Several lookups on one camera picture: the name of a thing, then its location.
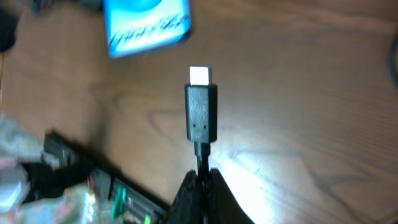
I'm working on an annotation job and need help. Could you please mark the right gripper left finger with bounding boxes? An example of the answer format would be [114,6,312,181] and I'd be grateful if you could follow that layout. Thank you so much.
[166,170,203,224]

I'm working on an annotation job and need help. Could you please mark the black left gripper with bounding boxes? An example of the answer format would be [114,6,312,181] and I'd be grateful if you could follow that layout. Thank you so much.
[0,0,103,54]

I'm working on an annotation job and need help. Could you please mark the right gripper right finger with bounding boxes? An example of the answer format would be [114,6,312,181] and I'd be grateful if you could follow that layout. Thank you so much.
[205,169,254,224]

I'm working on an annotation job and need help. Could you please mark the black USB charging cable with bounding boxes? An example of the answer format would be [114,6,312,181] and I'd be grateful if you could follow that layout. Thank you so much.
[184,40,398,180]

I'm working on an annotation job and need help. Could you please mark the blue Samsung Galaxy smartphone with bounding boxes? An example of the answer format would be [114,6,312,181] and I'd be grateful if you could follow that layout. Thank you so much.
[103,0,192,58]

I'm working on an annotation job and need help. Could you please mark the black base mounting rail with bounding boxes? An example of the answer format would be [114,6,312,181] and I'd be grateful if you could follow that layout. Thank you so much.
[38,131,170,223]

